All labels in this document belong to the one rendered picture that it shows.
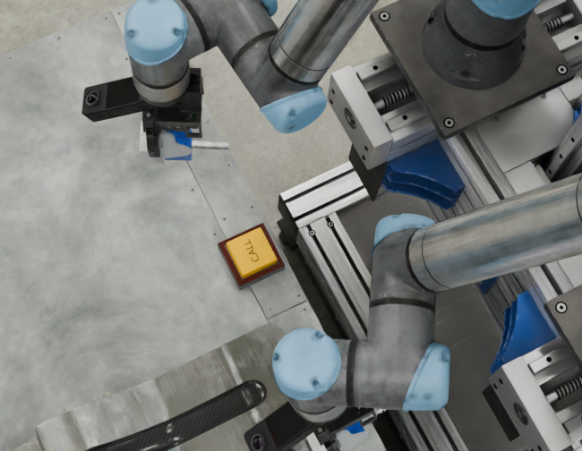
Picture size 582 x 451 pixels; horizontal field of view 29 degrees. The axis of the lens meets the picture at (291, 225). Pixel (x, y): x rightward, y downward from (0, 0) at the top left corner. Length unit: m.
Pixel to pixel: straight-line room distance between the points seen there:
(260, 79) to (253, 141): 1.36
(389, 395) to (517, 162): 0.59
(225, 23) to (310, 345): 0.42
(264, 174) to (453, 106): 1.11
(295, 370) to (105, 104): 0.52
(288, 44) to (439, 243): 0.29
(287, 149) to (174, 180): 0.92
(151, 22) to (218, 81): 1.42
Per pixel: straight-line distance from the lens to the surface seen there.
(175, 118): 1.54
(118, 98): 1.55
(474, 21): 1.53
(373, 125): 1.65
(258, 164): 2.69
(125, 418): 1.61
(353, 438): 1.51
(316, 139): 2.72
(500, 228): 1.14
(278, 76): 1.33
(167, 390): 1.64
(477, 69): 1.61
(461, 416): 2.36
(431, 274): 1.22
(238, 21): 1.38
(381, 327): 1.25
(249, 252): 1.73
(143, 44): 1.35
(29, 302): 1.78
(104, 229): 1.80
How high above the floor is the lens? 2.49
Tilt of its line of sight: 71 degrees down
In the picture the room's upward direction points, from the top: 8 degrees clockwise
